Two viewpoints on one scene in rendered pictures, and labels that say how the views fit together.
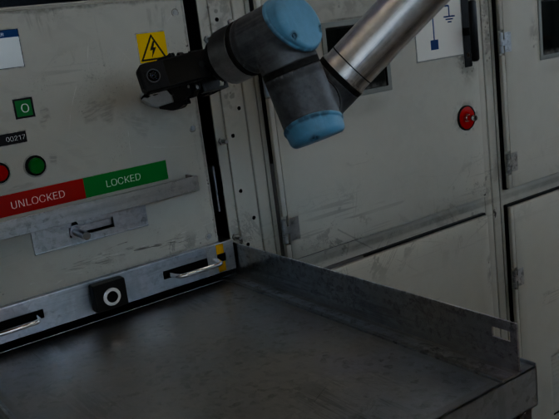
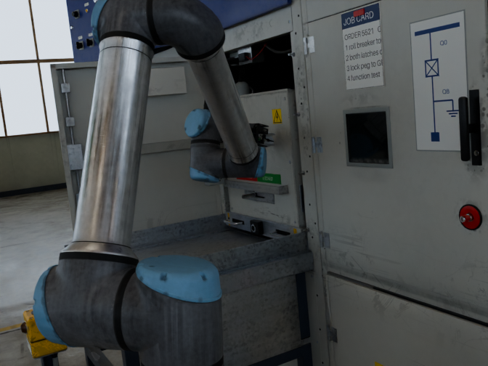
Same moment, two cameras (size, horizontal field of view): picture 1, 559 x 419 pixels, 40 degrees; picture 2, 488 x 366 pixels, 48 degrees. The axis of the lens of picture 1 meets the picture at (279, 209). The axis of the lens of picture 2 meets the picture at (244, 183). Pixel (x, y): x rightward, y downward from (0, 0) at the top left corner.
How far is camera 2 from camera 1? 2.21 m
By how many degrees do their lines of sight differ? 93
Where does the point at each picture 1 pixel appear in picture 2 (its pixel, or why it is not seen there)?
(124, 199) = (255, 186)
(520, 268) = not seen: outside the picture
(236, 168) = (308, 190)
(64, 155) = not seen: hidden behind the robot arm
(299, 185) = (330, 214)
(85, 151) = not seen: hidden behind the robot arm
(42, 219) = (236, 184)
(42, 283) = (247, 210)
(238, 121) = (309, 164)
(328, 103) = (192, 164)
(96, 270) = (260, 215)
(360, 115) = (368, 181)
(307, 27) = (192, 125)
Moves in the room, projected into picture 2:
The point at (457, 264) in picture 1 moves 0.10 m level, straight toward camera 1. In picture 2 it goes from (454, 354) to (411, 353)
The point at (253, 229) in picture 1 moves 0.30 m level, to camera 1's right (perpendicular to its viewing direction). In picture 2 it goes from (314, 230) to (321, 254)
